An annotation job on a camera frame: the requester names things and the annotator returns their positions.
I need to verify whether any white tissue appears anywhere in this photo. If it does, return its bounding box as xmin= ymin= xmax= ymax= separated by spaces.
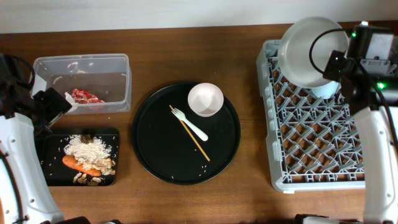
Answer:
xmin=65 ymin=92 xmax=78 ymax=111

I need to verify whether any light blue cup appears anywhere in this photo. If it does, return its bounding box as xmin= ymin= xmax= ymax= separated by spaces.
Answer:
xmin=311 ymin=81 xmax=340 ymax=99

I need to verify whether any red snack wrapper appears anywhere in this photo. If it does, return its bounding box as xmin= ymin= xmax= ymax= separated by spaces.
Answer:
xmin=72 ymin=89 xmax=104 ymax=104

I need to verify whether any grey plate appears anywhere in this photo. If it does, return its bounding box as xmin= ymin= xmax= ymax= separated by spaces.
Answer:
xmin=277 ymin=17 xmax=349 ymax=88

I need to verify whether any brown walnut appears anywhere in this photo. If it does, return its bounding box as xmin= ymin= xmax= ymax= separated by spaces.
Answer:
xmin=80 ymin=134 xmax=94 ymax=144

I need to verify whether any orange carrot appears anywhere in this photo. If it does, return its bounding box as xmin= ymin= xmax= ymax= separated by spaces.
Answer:
xmin=62 ymin=156 xmax=101 ymax=177

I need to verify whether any rice and peanuts pile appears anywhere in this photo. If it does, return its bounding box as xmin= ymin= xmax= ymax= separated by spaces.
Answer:
xmin=61 ymin=134 xmax=119 ymax=186

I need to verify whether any wooden chopstick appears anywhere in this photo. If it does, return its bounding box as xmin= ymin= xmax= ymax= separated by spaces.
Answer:
xmin=169 ymin=105 xmax=210 ymax=162

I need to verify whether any white plastic fork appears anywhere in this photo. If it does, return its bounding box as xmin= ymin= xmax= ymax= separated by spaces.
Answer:
xmin=171 ymin=108 xmax=208 ymax=141

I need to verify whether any pink bowl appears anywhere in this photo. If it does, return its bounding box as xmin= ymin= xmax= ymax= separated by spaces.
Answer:
xmin=187 ymin=83 xmax=224 ymax=117

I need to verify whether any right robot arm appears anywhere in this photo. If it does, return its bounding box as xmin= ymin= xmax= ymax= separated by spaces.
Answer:
xmin=322 ymin=22 xmax=397 ymax=223

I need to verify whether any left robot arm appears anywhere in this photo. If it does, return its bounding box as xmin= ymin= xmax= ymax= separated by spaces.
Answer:
xmin=1 ymin=54 xmax=72 ymax=223

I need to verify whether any grey dishwasher rack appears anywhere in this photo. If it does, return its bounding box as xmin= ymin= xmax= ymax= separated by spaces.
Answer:
xmin=256 ymin=40 xmax=365 ymax=194

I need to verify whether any clear plastic bin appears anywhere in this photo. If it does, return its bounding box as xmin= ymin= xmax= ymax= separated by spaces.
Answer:
xmin=32 ymin=54 xmax=132 ymax=114

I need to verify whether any black rectangular tray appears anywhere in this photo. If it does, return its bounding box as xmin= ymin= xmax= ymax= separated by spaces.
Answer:
xmin=35 ymin=128 xmax=120 ymax=186

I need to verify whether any round black tray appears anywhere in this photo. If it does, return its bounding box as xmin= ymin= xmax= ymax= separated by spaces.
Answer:
xmin=131 ymin=82 xmax=241 ymax=185

